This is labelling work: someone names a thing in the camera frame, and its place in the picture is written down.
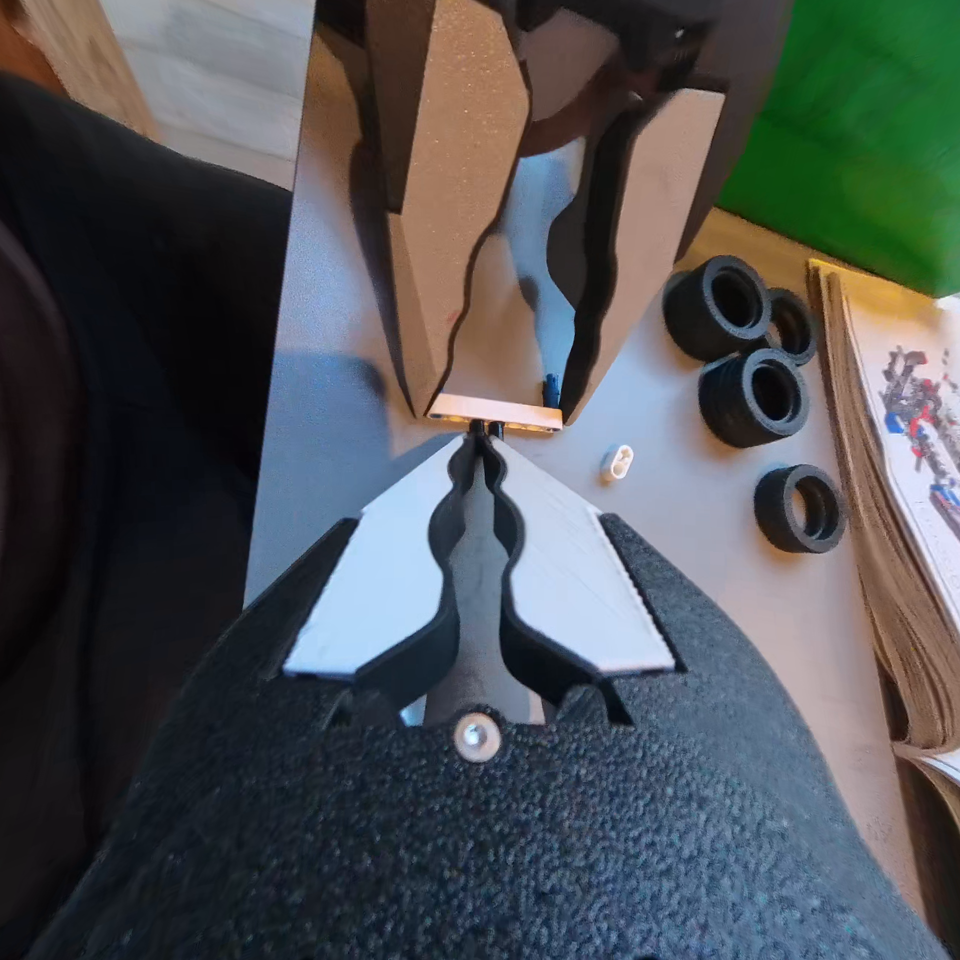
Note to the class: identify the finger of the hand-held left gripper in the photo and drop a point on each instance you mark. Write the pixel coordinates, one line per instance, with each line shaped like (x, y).
(660, 187)
(465, 135)

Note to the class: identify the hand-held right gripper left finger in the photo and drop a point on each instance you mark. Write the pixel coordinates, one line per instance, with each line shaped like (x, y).
(375, 592)

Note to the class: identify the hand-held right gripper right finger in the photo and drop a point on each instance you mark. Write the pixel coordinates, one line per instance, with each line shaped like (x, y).
(585, 592)

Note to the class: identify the white small connector piece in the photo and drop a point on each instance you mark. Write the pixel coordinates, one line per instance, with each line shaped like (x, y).
(616, 460)

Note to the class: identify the white holed brick beam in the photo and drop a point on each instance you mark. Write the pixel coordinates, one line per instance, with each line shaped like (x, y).
(495, 412)

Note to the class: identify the blue plastic connector pin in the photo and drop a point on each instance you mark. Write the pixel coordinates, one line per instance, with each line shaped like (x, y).
(553, 386)

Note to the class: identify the grey desk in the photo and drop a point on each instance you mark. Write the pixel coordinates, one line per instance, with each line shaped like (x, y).
(712, 600)

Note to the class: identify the black rubber toy tyre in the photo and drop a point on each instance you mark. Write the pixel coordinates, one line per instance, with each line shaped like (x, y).
(806, 337)
(720, 412)
(780, 517)
(686, 315)

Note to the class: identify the green plastic bin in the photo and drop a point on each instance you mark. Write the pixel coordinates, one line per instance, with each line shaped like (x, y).
(862, 112)

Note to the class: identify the person's torso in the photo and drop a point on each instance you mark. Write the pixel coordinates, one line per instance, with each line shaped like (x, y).
(127, 450)

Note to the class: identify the open instruction booklet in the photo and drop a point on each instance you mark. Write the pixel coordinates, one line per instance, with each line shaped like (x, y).
(900, 487)

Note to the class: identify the wooden plank frame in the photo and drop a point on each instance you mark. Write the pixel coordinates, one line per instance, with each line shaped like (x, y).
(82, 52)

